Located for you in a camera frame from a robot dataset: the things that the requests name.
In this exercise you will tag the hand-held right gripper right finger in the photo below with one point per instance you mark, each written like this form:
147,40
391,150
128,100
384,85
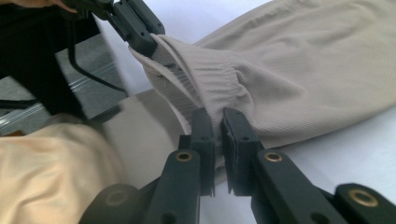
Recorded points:
238,149

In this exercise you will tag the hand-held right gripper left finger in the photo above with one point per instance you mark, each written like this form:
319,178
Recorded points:
204,146

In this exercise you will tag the beige pants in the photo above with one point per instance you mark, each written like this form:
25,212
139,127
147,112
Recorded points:
280,62

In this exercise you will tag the white board table cover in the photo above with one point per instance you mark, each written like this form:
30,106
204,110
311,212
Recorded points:
342,155

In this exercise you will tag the cream cloth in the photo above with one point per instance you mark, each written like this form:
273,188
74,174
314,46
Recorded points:
46,174

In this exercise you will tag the aluminium floor rail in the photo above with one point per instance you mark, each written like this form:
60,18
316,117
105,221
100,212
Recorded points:
93,77

